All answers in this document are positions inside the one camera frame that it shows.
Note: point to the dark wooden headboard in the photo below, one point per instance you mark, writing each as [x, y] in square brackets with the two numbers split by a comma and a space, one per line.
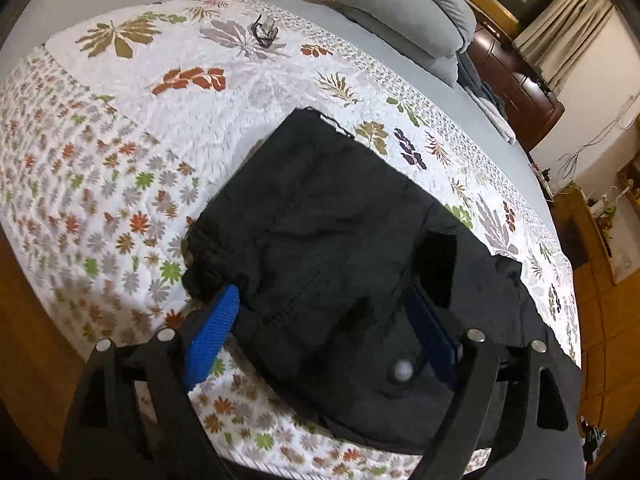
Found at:
[520, 90]

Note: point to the power strip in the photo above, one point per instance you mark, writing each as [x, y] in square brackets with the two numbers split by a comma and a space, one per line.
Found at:
[546, 180]

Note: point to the eyeglasses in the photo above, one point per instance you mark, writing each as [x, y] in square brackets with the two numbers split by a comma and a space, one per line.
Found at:
[264, 31]

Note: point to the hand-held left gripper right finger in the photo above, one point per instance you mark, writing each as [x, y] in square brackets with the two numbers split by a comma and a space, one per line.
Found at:
[431, 332]

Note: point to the wooden cabinet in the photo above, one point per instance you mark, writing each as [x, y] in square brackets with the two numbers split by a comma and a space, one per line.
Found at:
[610, 330]

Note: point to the group of small bottles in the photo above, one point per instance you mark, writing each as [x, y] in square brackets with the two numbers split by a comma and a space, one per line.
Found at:
[602, 207]

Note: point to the black pants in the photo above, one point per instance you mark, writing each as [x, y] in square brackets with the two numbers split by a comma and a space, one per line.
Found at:
[310, 220]

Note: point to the white cloth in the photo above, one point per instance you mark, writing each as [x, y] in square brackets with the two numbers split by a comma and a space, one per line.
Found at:
[500, 122]

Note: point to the white floral quilt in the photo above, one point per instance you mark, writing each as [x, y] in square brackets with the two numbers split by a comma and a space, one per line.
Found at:
[125, 135]

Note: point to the wooden desk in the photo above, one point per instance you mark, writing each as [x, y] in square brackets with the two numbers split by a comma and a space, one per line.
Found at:
[585, 240]

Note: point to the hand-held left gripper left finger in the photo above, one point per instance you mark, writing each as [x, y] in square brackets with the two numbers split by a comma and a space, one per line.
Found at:
[214, 332]

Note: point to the beige curtain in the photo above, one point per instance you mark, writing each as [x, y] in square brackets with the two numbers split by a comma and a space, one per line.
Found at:
[565, 30]

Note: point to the dark grey blanket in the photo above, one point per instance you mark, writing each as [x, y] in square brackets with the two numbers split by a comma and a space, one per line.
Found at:
[475, 80]

